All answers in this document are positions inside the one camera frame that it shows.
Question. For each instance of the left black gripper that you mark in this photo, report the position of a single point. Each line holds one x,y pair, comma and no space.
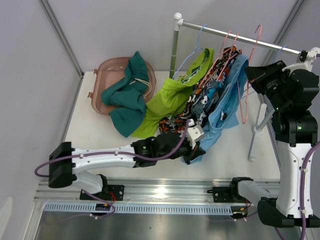
193,154

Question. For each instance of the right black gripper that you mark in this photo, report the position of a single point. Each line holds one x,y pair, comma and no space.
258,76

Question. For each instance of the pink hanger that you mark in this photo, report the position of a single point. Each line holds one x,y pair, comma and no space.
244,117
231,48
218,56

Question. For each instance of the light blue shorts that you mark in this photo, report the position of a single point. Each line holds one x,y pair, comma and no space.
224,114

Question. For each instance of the teal green shorts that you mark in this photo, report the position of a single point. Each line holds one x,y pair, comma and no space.
127,95

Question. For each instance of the light blue hanger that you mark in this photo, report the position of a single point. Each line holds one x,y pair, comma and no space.
173,60
277,53

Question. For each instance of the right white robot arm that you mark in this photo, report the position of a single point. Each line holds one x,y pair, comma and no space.
296,131

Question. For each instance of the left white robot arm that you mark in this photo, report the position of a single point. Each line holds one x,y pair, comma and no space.
70,166

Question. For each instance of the orange blue patterned shorts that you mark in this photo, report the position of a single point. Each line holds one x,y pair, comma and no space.
203,100

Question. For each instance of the lime green shorts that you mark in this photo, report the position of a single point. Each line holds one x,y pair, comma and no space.
172,98

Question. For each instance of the metal clothes rack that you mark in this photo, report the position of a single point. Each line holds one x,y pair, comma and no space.
257,131

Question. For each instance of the pink translucent plastic basin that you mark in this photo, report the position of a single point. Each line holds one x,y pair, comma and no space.
110,72

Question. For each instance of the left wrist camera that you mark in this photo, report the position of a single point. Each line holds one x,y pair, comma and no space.
194,133

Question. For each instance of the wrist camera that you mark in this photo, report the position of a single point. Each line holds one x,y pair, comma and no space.
194,133
305,60

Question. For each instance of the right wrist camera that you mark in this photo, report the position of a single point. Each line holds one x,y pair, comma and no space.
305,60

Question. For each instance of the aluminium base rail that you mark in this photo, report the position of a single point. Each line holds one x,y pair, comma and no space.
161,190

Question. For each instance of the slotted cable duct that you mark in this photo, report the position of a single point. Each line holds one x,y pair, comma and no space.
134,208

